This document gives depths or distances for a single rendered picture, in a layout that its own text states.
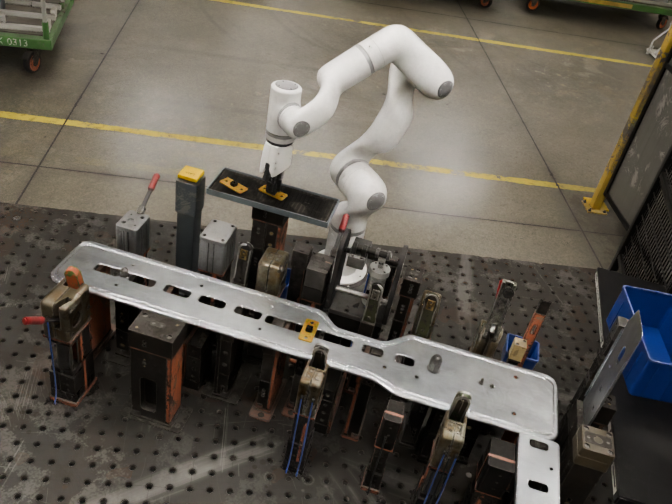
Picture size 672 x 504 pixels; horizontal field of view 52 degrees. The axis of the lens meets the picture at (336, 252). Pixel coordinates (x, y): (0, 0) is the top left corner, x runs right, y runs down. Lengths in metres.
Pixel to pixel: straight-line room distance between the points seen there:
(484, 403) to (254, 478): 0.62
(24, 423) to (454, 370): 1.13
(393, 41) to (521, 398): 1.00
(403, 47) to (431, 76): 0.12
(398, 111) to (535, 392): 0.88
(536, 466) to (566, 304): 1.13
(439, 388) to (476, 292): 0.89
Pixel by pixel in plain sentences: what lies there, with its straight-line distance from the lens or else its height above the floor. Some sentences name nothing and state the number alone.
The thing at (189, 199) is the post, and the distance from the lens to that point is 2.13.
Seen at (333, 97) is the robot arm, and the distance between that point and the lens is 1.88.
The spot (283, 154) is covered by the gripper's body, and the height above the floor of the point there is 1.31.
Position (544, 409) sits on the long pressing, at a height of 1.00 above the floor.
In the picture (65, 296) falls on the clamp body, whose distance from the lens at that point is 1.83.
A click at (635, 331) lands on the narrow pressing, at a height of 1.31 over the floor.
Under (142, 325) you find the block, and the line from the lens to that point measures 1.79.
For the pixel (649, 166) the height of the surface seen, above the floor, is 0.55.
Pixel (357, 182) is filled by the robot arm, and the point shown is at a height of 1.19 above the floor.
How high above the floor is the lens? 2.27
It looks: 36 degrees down
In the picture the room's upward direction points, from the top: 12 degrees clockwise
